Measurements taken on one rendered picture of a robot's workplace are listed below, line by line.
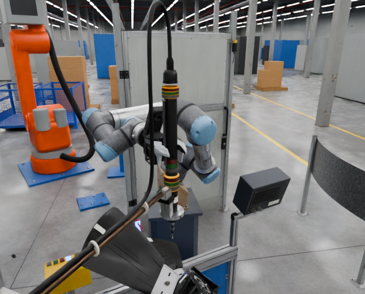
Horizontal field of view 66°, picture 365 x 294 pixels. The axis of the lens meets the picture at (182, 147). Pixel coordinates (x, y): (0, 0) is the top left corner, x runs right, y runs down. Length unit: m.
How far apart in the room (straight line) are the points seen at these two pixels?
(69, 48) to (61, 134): 6.90
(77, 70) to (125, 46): 6.19
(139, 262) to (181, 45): 2.19
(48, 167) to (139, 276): 3.98
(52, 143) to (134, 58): 2.47
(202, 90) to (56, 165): 2.70
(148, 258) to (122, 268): 0.08
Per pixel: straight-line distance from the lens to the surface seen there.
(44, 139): 4.61
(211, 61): 2.91
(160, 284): 0.88
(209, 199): 3.37
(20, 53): 4.62
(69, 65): 8.71
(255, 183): 1.47
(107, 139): 0.96
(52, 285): 0.55
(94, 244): 0.59
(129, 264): 0.83
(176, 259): 1.07
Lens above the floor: 1.89
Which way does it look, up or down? 20 degrees down
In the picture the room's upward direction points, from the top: straight up
